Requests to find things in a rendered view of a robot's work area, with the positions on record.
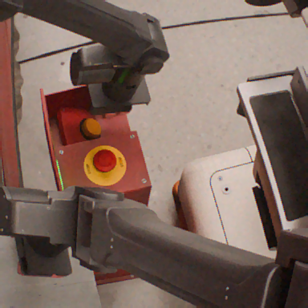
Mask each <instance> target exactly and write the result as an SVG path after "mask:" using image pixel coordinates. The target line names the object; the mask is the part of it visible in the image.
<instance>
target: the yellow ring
mask: <svg viewBox="0 0 308 308"><path fill-rule="evenodd" d="M102 149H107V150H110V151H112V152H113V153H114V154H115V156H116V159H117V164H116V167H115V168H114V169H113V170H111V171H110V172H102V171H100V170H97V169H96V168H95V166H94V164H93V158H94V156H95V154H96V153H97V152H98V151H100V150H102ZM84 169H85V173H86V174H87V176H88V178H89V179H90V181H92V182H93V183H95V184H98V185H102V186H107V185H111V184H114V183H116V182H118V181H119V180H120V179H121V178H123V177H124V174H125V172H126V164H125V158H124V155H123V154H122V153H121V152H120V151H119V150H118V149H116V148H113V147H111V146H107V145H103V146H99V147H96V148H93V149H92V150H91V151H90V152H89V153H88V154H87V157H86V159H85V162H84Z"/></svg>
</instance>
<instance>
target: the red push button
mask: <svg viewBox="0 0 308 308"><path fill-rule="evenodd" d="M93 164H94V166H95V168H96V169H97V170H100V171H102V172H110V171H111V170H113V169H114V168H115V167H116V164H117V159H116V155H115V154H114V153H113V152H112V151H110V150H107V149H102V150H100V151H98V152H97V153H96V154H95V156H94V158H93Z"/></svg>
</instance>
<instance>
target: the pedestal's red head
mask: <svg viewBox="0 0 308 308"><path fill-rule="evenodd" d="M43 94H44V92H43V88H42V87H41V88H40V95H41V99H42V107H43V118H44V129H45V133H46V136H47V147H48V149H49V153H50V157H51V163H52V170H53V173H54V177H55V183H56V188H57V190H58V191H62V185H61V182H60V178H59V173H60V176H61V180H62V184H63V190H64V189H65V188H66V187H69V186H72V185H78V186H84V187H96V188H100V187H101V188H107V189H110V190H113V191H117V192H120V193H124V198H125V199H129V200H133V201H135V202H138V203H141V204H143V205H147V207H148V202H149V198H150V193H151V189H152V183H151V181H150V177H149V175H148V169H147V166H146V163H145V159H144V154H143V151H142V147H141V145H140V139H139V137H138V133H137V130H133V131H131V129H130V127H129V121H128V116H127V114H124V115H118V116H113V117H111V118H107V119H105V120H104V119H103V117H102V114H100V115H92V114H91V109H90V104H89V101H90V94H89V91H88V88H86V85H81V86H78V87H71V88H67V89H63V90H61V91H57V92H53V93H49V94H45V95H43ZM44 96H45V97H46V104H47V109H46V105H45V99H44ZM47 113H48V116H49V120H50V123H49V122H48V118H47ZM91 118H93V119H94V120H96V121H97V122H98V123H99V124H100V127H101V129H102V132H101V137H100V138H97V139H93V140H86V139H85V138H84V137H83V135H82V134H81V132H80V130H79V129H80V127H79V125H80V123H81V121H82V120H83V119H91ZM49 125H50V127H51V132H50V129H49ZM51 133H52V138H51ZM52 140H53V143H54V147H55V152H54V148H53V145H52ZM103 145H107V146H111V147H113V148H116V149H118V150H119V151H120V152H121V153H122V154H123V155H124V158H125V164H126V172H125V174H124V177H123V178H121V179H120V180H119V181H118V182H116V183H114V184H111V185H107V186H102V185H98V184H95V183H93V182H92V181H90V179H89V178H88V176H87V174H86V173H85V169H84V162H85V159H86V157H87V154H88V153H89V152H90V151H91V150H92V149H93V148H96V147H99V146H103ZM55 154H56V159H55ZM56 160H57V161H56ZM57 163H58V166H59V172H58V168H57Z"/></svg>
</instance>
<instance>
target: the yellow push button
mask: <svg viewBox="0 0 308 308"><path fill-rule="evenodd" d="M82 130H83V133H84V135H85V136H86V137H88V138H89V139H92V140H93V139H96V138H97V137H99V136H100V135H101V132H102V129H101V127H100V124H99V123H98V122H97V121H96V120H94V119H93V118H91V119H87V120H86V121H84V122H83V123H82Z"/></svg>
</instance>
